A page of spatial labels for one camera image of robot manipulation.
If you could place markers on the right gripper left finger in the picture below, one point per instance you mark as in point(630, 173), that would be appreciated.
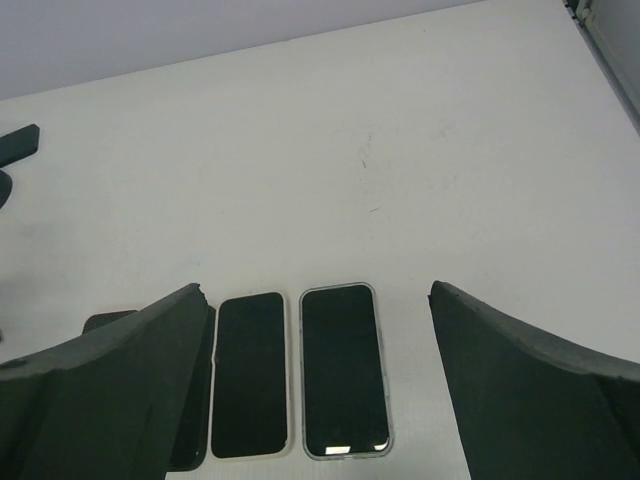
point(108, 403)

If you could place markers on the pink-cased phone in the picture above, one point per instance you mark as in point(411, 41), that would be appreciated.
point(102, 319)

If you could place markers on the clear-cased phone on table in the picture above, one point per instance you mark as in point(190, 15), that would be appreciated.
point(345, 399)

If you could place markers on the black phone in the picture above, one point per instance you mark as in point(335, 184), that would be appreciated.
point(191, 440)

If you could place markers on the white-cased phone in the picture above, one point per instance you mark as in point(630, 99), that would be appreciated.
point(251, 414)

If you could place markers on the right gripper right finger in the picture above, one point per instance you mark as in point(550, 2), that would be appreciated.
point(529, 404)

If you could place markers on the right aluminium frame post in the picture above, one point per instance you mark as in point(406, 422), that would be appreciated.
point(611, 30)

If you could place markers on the black round-base phone mount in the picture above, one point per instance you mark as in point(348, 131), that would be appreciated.
point(6, 186)

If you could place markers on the black phone stand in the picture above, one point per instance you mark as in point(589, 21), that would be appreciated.
point(19, 144)

